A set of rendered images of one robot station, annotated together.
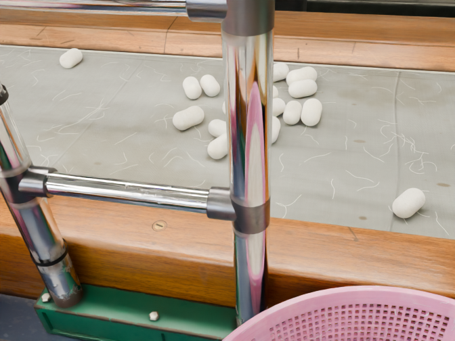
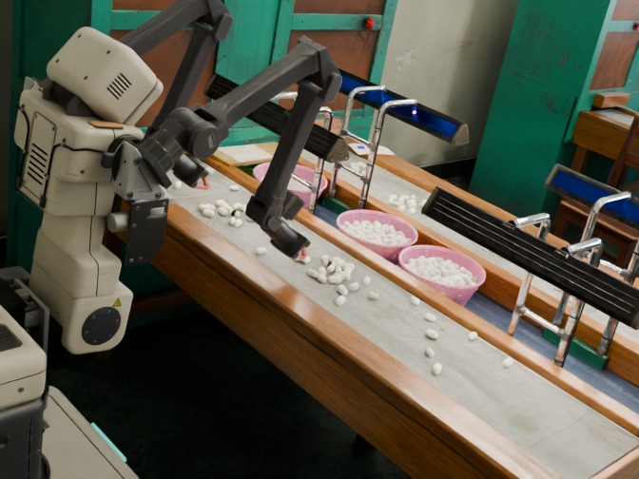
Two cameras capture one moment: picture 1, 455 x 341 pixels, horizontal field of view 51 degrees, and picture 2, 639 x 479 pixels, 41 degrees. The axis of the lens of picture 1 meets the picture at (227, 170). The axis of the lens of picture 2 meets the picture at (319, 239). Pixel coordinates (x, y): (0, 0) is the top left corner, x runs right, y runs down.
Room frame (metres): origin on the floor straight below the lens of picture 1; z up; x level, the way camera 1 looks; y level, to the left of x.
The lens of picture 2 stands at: (2.46, 1.43, 1.84)
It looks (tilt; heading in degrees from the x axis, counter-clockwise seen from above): 24 degrees down; 209
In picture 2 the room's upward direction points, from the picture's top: 11 degrees clockwise
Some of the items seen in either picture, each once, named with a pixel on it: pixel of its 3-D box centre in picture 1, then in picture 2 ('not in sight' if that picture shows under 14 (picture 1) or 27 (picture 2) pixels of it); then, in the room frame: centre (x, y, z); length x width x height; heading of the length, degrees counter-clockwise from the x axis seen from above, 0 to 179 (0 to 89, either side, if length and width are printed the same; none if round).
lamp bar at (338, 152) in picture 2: not in sight; (273, 114); (0.37, 0.02, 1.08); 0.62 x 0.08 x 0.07; 76
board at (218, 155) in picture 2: not in sight; (253, 153); (0.00, -0.29, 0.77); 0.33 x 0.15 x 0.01; 166
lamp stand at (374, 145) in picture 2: not in sight; (371, 154); (-0.10, 0.14, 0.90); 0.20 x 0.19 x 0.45; 76
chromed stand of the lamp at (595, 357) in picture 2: not in sight; (612, 277); (0.14, 1.08, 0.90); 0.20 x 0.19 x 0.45; 76
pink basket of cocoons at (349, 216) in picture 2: not in sight; (374, 239); (0.16, 0.35, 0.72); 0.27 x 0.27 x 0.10
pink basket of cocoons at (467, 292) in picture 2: not in sight; (438, 278); (0.23, 0.62, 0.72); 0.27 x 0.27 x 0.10
